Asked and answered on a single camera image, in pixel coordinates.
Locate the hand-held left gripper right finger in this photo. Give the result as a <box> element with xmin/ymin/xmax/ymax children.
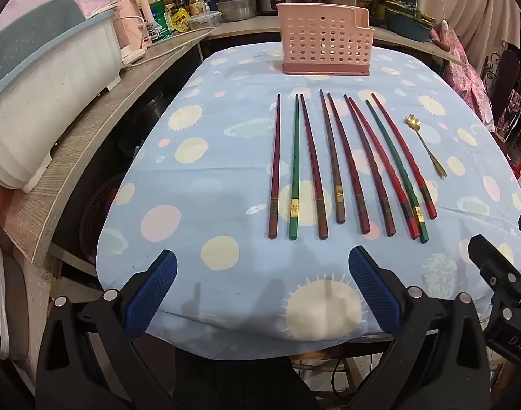
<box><xmin>348</xmin><ymin>245</ymin><xmax>492</xmax><ymax>410</ymax></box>

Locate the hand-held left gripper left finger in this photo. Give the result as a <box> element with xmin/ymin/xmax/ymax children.
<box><xmin>36</xmin><ymin>250</ymin><xmax>178</xmax><ymax>410</ymax></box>

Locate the brown chopstick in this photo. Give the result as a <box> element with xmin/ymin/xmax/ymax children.
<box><xmin>319</xmin><ymin>88</ymin><xmax>347</xmax><ymax>225</ymax></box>

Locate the pink perforated utensil basket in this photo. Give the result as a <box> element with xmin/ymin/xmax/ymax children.
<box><xmin>276</xmin><ymin>3</ymin><xmax>374</xmax><ymax>77</ymax></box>

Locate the blue polka-dot tablecloth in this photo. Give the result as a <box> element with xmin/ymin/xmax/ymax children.
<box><xmin>96</xmin><ymin>45</ymin><xmax>521</xmax><ymax>361</ymax></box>

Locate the dark metal chair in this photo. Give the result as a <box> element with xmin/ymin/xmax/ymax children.
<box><xmin>483</xmin><ymin>49</ymin><xmax>521</xmax><ymax>137</ymax></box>

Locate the gold flower spoon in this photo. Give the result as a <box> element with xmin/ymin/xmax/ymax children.
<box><xmin>403</xmin><ymin>114</ymin><xmax>447</xmax><ymax>178</ymax></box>

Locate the pink floral cloth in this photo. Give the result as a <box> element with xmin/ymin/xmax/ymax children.
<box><xmin>431</xmin><ymin>30</ymin><xmax>496</xmax><ymax>131</ymax></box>

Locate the wooden counter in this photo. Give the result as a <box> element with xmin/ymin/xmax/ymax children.
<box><xmin>2</xmin><ymin>30</ymin><xmax>214</xmax><ymax>265</ymax></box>

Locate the wooden rolling pin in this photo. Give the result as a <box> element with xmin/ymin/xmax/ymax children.
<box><xmin>431</xmin><ymin>38</ymin><xmax>468</xmax><ymax>68</ymax></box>

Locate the white dish rack blue lid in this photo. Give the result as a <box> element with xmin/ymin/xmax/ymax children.
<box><xmin>0</xmin><ymin>0</ymin><xmax>124</xmax><ymax>194</ymax></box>

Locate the beige curtain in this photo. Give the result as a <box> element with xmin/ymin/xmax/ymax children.
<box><xmin>416</xmin><ymin>0</ymin><xmax>521</xmax><ymax>52</ymax></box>

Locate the stack of bowls with greens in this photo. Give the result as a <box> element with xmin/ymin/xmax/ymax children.
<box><xmin>384</xmin><ymin>0</ymin><xmax>434</xmax><ymax>43</ymax></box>

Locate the white blender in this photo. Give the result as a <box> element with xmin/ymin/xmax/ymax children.
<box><xmin>113</xmin><ymin>0</ymin><xmax>147</xmax><ymax>67</ymax></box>

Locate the green tin can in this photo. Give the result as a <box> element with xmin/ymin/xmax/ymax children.
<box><xmin>149</xmin><ymin>0</ymin><xmax>172</xmax><ymax>43</ymax></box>

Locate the yellow packet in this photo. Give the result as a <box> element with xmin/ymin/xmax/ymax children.
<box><xmin>172</xmin><ymin>9</ymin><xmax>192</xmax><ymax>32</ymax></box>

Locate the clear food container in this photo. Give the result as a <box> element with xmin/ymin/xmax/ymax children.
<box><xmin>188</xmin><ymin>11</ymin><xmax>223</xmax><ymax>30</ymax></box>

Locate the grey countertop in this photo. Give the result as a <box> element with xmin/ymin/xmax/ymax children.
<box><xmin>201</xmin><ymin>15</ymin><xmax>453</xmax><ymax>67</ymax></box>

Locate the small steel pot glass lid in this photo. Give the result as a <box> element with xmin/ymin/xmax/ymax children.
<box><xmin>217</xmin><ymin>0</ymin><xmax>258</xmax><ymax>23</ymax></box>

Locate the white power cable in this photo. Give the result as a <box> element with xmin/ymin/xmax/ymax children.
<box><xmin>124</xmin><ymin>26</ymin><xmax>214</xmax><ymax>69</ymax></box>

